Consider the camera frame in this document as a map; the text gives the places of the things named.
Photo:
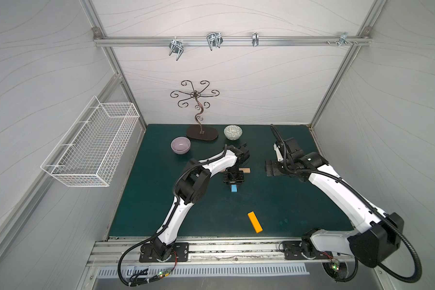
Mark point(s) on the purple bowl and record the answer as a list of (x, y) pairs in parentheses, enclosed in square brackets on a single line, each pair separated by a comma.
[(180, 145)]

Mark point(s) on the natural wood block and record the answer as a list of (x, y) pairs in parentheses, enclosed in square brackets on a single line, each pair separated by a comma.
[(246, 170)]

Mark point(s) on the metal clamp far left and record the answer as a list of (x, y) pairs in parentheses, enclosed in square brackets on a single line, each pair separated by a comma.
[(176, 47)]

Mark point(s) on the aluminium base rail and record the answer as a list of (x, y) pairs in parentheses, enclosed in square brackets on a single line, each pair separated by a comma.
[(235, 250)]

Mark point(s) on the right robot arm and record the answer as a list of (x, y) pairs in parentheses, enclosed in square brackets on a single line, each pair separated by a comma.
[(371, 241)]

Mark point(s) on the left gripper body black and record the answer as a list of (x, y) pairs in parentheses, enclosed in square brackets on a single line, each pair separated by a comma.
[(234, 177)]

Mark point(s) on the metal clamp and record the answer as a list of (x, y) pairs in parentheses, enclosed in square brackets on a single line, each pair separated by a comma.
[(255, 39), (176, 47), (343, 41), (214, 40)]

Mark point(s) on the metal clamp far right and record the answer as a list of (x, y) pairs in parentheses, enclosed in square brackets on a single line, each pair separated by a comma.
[(343, 41)]

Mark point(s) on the brown metal jewelry stand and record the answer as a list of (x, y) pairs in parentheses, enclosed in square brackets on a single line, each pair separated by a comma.
[(198, 97)]

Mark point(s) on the yellow block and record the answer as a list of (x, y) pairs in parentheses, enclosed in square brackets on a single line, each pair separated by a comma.
[(255, 222)]

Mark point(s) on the white vent strip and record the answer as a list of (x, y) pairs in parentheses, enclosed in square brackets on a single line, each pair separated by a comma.
[(211, 270)]

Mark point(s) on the white wire basket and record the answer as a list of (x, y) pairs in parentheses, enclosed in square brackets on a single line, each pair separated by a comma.
[(90, 151)]

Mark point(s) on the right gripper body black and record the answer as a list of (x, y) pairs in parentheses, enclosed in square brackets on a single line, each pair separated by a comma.
[(272, 168)]

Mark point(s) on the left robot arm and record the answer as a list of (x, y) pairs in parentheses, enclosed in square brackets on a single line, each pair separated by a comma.
[(231, 156)]

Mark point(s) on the aluminium crossbar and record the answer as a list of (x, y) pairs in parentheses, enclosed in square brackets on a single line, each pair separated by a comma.
[(228, 41)]

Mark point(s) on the patterned white green bowl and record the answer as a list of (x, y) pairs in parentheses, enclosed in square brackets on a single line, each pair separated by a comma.
[(233, 132)]

